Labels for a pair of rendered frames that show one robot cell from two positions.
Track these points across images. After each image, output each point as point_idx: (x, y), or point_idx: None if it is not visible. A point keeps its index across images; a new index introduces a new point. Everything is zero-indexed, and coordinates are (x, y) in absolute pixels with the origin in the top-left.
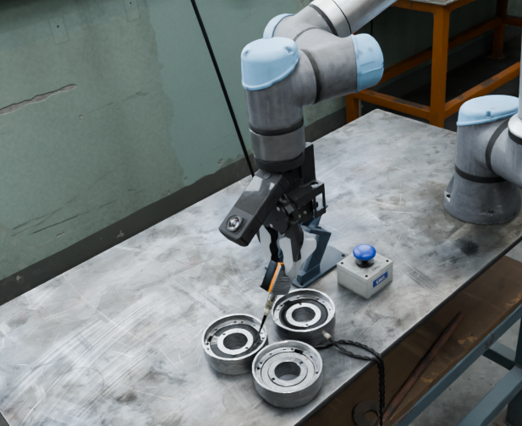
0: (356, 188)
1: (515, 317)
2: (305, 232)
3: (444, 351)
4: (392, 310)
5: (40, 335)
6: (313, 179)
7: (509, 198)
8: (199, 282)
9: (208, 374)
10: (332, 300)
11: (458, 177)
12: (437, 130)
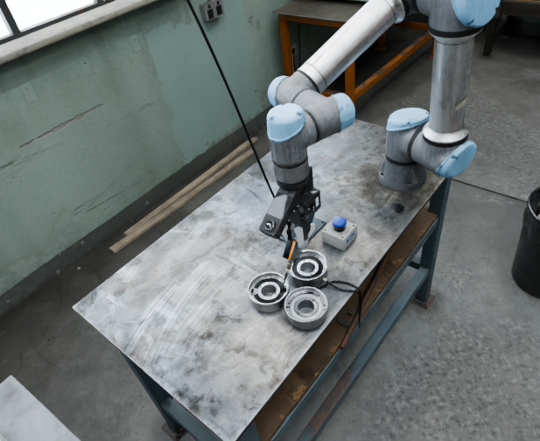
0: (320, 171)
1: (423, 241)
2: None
3: (385, 269)
4: (361, 256)
5: (137, 300)
6: (312, 187)
7: (421, 173)
8: (233, 250)
9: (255, 313)
10: (324, 256)
11: (389, 163)
12: (365, 124)
